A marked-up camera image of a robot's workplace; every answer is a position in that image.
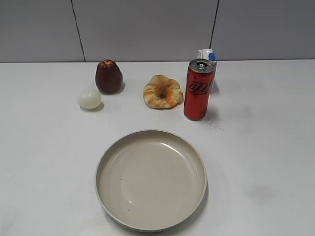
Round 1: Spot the red cola can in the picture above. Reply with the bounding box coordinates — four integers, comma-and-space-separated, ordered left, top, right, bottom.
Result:
184, 59, 214, 120

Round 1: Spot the beige round plate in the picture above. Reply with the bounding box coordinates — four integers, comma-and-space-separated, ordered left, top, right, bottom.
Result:
94, 130, 207, 232

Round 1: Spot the orange striped bread roll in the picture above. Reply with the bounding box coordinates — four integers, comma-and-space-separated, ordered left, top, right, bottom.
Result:
143, 74, 184, 109

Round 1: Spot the dark red wax apple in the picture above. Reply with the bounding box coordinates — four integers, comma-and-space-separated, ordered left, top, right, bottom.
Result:
95, 59, 123, 94

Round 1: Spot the white egg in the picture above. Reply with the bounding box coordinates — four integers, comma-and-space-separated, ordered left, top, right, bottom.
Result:
77, 90, 101, 109

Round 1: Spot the small white milk carton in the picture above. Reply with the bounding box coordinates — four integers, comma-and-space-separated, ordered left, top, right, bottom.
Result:
197, 49, 219, 94

